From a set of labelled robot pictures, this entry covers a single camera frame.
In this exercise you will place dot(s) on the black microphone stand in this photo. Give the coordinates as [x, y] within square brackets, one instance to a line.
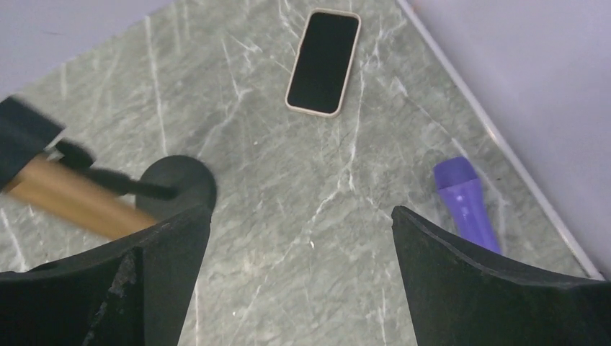
[169, 186]

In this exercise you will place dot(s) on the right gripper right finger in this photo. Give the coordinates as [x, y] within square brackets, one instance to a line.
[462, 294]

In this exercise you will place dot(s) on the phone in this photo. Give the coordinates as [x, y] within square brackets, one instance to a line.
[323, 62]

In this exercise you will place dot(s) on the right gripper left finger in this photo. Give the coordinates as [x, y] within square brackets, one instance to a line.
[132, 291]

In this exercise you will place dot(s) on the purple microphone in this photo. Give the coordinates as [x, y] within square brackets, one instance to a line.
[461, 191]

